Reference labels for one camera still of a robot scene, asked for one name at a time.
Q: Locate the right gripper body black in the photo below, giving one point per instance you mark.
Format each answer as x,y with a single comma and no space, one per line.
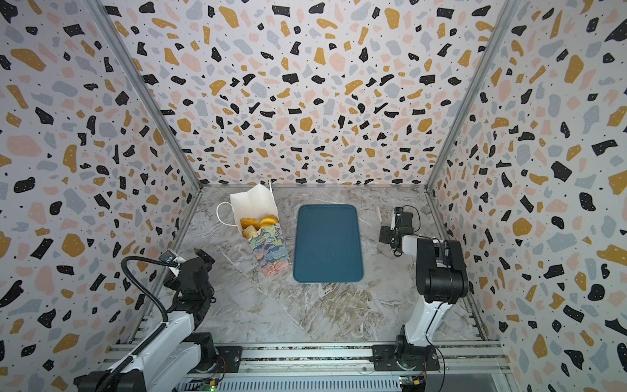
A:
389,235

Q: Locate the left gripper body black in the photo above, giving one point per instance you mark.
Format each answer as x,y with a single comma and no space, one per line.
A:
208,294

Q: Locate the rectangular pastry bread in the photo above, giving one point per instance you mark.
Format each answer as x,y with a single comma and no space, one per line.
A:
251,232

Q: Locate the floral paper bag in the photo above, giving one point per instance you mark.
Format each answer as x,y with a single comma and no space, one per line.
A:
256,216

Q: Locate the large seeded oval bread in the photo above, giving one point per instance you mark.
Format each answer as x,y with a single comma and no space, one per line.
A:
246,222

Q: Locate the small striped bun top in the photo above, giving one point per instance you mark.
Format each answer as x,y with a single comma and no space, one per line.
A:
268,221

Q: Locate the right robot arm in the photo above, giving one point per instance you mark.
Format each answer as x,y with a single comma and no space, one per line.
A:
441,280

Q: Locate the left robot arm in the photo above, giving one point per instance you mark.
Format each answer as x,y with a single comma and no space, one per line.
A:
175,347

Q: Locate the teal tray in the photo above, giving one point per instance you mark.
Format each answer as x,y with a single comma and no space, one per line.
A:
328,245

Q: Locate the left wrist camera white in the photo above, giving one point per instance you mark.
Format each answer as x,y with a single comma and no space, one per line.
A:
172,259

